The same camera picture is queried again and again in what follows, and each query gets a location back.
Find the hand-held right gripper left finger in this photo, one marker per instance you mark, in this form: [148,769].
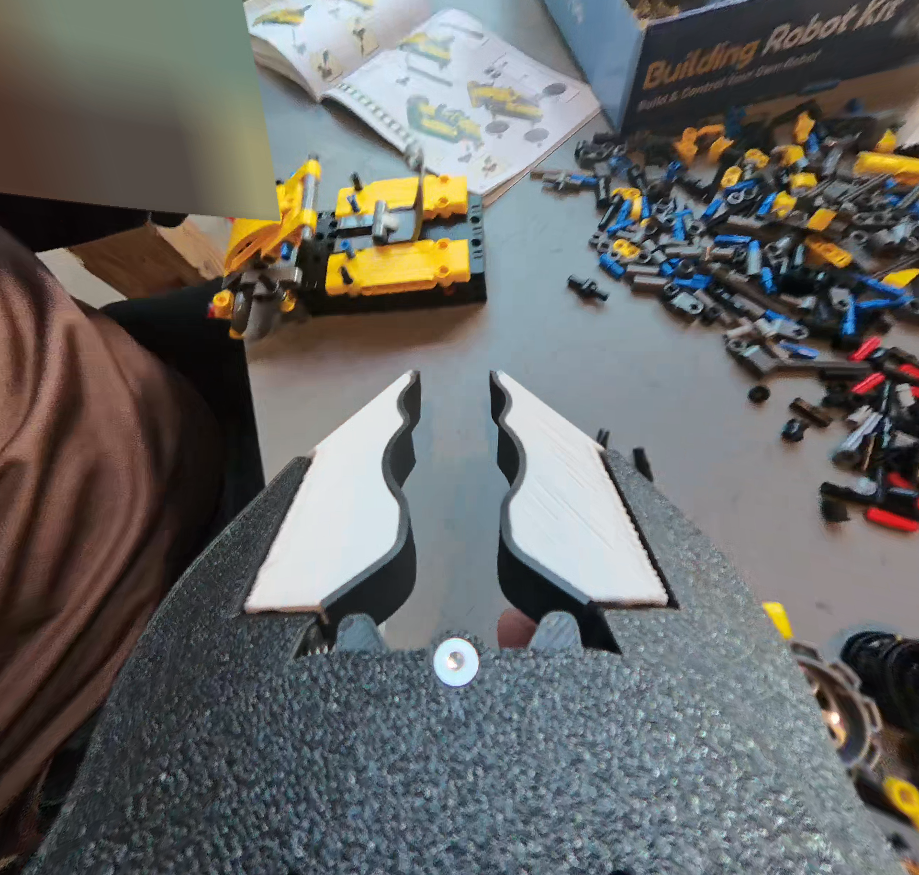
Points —
[338,523]

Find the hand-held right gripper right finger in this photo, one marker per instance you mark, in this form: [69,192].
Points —
[582,523]

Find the yellow toy vehicle model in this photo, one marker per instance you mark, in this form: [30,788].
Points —
[402,251]

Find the pile of small building parts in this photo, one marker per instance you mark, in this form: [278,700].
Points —
[776,243]

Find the grey desk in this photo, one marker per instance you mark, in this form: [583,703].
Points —
[603,358]

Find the black connector pin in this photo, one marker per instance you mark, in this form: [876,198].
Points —
[642,463]

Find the yellow curved panel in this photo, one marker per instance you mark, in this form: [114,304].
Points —
[777,620]

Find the black long axle pin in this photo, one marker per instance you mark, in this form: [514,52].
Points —
[586,289]

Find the group of grey toothed wheels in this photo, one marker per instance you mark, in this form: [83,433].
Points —
[836,710]

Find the wooden beam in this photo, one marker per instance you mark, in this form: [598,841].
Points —
[144,258]

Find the black wheel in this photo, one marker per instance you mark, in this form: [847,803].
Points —
[888,674]

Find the instruction booklet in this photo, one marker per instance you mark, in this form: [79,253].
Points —
[445,85]

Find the blue cardboard box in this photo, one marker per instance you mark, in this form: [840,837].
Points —
[747,57]

